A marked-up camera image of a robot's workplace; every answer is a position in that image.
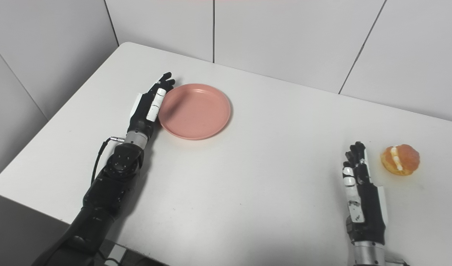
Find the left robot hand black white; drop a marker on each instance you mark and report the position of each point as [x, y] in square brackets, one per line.
[147, 111]

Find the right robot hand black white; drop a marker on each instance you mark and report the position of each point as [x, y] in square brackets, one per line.
[364, 207]

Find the pink round plate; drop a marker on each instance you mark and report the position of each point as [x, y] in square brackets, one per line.
[196, 111]

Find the cream puff pastry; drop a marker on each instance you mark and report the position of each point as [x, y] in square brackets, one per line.
[401, 159]

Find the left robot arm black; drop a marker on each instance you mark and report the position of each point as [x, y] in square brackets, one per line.
[104, 199]

